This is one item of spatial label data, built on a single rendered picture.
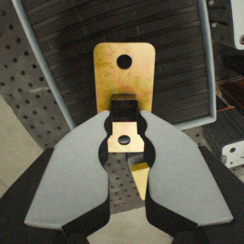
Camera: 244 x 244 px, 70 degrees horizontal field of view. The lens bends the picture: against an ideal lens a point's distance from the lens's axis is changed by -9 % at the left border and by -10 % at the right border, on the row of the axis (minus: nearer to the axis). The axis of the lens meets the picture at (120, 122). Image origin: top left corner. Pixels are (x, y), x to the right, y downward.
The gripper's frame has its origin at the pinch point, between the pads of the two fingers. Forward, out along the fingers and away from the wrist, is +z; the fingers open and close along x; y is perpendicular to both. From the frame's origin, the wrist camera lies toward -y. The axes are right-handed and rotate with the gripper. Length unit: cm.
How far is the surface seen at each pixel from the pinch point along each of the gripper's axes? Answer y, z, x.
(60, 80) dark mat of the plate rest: -0.6, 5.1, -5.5
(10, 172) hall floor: 137, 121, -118
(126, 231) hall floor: 256, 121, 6
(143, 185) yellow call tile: 12.9, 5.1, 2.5
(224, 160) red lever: 18.0, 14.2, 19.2
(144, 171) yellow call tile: 10.5, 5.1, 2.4
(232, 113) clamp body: 13.7, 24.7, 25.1
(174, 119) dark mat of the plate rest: 3.4, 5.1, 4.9
